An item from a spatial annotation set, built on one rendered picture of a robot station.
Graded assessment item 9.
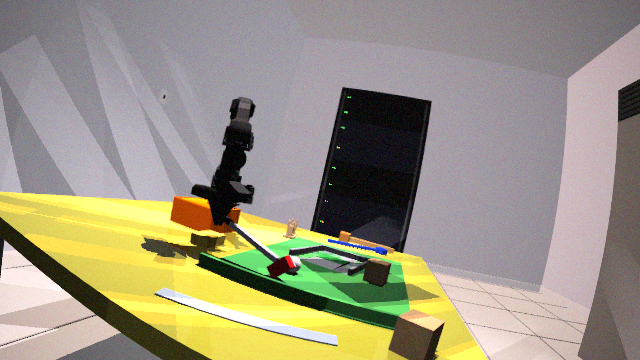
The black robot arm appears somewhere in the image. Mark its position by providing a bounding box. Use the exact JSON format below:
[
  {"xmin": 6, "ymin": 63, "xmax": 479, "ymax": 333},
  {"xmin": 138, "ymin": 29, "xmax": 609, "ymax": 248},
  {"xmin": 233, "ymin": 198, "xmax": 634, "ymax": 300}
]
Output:
[{"xmin": 216, "ymin": 97, "xmax": 256, "ymax": 203}]

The blue golf putter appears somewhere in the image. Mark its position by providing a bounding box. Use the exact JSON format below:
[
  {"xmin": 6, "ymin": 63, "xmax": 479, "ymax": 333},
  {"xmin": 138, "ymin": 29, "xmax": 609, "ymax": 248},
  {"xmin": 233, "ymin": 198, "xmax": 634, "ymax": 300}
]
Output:
[{"xmin": 327, "ymin": 239, "xmax": 387, "ymax": 256}]

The white curved flat strip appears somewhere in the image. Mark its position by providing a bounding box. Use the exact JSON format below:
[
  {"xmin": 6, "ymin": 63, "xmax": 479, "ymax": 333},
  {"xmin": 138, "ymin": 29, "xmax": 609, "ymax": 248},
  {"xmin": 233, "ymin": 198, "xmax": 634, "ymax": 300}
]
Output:
[{"xmin": 154, "ymin": 287, "xmax": 338, "ymax": 347}]

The white ball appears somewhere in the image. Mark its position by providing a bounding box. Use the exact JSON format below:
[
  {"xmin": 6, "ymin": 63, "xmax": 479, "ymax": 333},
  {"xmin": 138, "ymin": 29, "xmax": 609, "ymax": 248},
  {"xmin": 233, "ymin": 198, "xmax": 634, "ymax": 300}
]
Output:
[{"xmin": 288, "ymin": 257, "xmax": 301, "ymax": 272}]

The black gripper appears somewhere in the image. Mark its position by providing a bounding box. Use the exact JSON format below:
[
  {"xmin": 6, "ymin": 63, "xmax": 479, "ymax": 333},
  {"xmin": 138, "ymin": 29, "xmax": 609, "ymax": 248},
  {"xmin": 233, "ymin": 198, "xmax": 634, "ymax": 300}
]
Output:
[{"xmin": 191, "ymin": 168, "xmax": 242, "ymax": 226}]

